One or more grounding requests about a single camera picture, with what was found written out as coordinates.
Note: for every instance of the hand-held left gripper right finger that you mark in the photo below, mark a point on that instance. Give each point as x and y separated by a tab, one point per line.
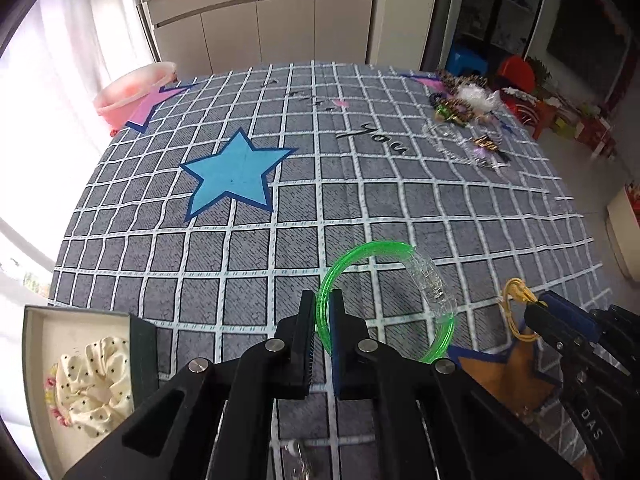
335	347

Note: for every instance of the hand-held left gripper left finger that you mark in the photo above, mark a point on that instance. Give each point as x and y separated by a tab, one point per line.
311	342

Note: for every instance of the red plastic stool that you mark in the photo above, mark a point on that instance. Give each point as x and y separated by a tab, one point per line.
517	72

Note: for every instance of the grey checked star tablecloth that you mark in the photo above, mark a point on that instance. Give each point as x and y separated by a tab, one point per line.
350	185

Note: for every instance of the clear plastic bag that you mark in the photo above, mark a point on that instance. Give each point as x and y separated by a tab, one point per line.
445	137

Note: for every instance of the white curtain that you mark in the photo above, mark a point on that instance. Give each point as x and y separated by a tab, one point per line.
60	60

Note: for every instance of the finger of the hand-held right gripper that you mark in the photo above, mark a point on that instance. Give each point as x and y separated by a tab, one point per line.
570	312
542	325

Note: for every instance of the dark shelf unit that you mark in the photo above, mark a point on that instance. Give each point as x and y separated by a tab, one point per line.
495	5

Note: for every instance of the blue plastic stool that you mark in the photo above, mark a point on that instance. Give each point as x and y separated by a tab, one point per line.
466	57

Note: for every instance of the cream polka dot scrunchie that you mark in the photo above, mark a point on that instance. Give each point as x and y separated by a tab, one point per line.
95	385

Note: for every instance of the beige cabinet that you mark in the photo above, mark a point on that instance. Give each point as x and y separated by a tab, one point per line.
260	25

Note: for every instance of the pink plastic basin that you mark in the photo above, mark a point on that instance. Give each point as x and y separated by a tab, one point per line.
130	87

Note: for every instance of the beige lined jewelry tray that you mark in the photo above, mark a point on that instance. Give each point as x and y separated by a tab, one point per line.
40	325

